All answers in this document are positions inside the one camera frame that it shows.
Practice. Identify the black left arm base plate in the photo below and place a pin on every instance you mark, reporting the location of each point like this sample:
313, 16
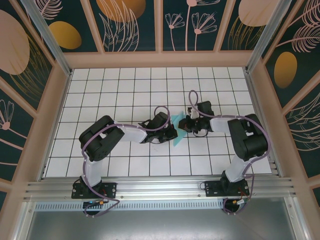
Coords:
110, 188

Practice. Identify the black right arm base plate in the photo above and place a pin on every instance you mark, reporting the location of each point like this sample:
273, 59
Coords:
212, 190

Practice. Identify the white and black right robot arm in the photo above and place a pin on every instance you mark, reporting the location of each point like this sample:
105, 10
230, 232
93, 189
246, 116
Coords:
220, 125

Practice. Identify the light blue cloth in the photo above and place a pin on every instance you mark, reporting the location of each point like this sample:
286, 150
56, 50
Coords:
178, 142

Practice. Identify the aluminium mounting rail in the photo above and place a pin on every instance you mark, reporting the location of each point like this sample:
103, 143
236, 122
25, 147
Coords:
160, 187

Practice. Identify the grey metal panel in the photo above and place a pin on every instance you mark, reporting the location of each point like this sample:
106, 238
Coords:
160, 225

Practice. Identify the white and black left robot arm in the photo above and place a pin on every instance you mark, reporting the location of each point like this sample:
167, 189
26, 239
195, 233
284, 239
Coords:
132, 132

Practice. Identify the aluminium corner post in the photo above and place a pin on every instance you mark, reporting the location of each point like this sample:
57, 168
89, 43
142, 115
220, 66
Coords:
265, 37
50, 37

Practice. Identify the aluminium side rail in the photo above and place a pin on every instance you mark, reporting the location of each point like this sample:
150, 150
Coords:
254, 100

